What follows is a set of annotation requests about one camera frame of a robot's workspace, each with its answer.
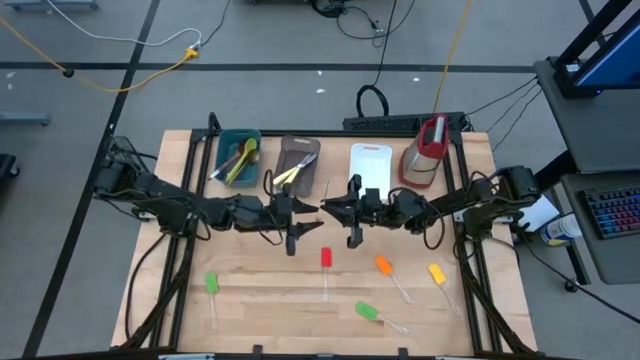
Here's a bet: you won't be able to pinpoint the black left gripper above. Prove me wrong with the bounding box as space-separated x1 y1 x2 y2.
259 182 325 257

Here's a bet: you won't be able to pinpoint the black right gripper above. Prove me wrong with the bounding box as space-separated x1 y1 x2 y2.
320 173 404 250

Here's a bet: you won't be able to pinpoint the red spatula clear handle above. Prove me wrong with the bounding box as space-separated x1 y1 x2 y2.
320 246 334 306

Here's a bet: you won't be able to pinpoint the orange spatula clear handle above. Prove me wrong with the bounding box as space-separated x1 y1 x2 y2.
375 254 414 306

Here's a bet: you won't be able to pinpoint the lime green silicone spoon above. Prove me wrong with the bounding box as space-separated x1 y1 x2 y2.
225 137 259 185

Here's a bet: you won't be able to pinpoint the brown wooden spoon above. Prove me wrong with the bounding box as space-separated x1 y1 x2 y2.
208 139 247 180

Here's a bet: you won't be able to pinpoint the green spatula clear handle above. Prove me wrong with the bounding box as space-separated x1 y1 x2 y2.
355 301 412 336
205 271 221 336

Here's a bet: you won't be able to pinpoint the yellow spatula clear handle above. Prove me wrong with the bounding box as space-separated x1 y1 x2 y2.
427 263 465 320

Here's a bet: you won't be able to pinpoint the white plastic bin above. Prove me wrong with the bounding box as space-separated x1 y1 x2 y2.
348 143 393 201

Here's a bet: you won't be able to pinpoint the black power strip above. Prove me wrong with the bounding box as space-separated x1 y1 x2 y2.
342 111 469 133

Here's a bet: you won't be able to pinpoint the red and grey container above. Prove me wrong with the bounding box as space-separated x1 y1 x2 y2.
398 113 451 190

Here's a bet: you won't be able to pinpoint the teal plastic bin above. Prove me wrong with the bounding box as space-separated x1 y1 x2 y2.
214 128 263 189

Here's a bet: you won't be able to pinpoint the black mesh power supply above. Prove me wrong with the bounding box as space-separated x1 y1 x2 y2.
107 135 146 161

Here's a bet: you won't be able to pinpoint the white paper sheet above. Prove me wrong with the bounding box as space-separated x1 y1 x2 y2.
519 192 561 234

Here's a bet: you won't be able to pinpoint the black round floor device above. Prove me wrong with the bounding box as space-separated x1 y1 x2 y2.
310 0 349 19

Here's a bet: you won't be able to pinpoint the white bottle blue yellow label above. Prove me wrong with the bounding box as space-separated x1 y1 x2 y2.
539 213 584 247

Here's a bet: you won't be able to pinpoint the grey monitor desk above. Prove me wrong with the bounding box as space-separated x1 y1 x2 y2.
533 57 640 174

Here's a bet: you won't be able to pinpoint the backlit computer keyboard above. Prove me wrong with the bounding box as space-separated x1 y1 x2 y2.
583 185 640 240

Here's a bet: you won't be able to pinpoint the grey keyboard desk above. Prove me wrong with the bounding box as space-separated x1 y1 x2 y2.
559 172 640 286

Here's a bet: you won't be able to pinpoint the grey metal floor foot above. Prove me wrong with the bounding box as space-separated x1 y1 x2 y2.
0 110 51 127
4 0 100 12

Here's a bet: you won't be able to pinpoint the black equipment foot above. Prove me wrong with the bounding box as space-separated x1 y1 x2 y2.
0 153 20 181

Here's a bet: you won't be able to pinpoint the black monitor stand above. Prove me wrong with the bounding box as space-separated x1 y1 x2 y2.
552 0 634 99

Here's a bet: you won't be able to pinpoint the blue-screen computer monitor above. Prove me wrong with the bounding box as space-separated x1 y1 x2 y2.
572 14 640 91

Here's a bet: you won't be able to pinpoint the black aluminium table frame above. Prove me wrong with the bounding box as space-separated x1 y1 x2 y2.
119 112 539 359

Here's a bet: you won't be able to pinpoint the black looped cable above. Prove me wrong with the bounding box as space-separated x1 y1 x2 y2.
355 0 399 119

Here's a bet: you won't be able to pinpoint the black tangled floor cable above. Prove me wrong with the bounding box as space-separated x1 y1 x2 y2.
335 0 417 49

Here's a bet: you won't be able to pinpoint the yellow hanging cable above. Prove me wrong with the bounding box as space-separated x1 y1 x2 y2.
432 0 474 115

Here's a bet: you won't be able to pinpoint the yellow floor cable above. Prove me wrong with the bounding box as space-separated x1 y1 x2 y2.
0 16 200 95

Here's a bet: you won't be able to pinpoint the white floor cable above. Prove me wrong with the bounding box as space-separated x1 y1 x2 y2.
46 0 203 50

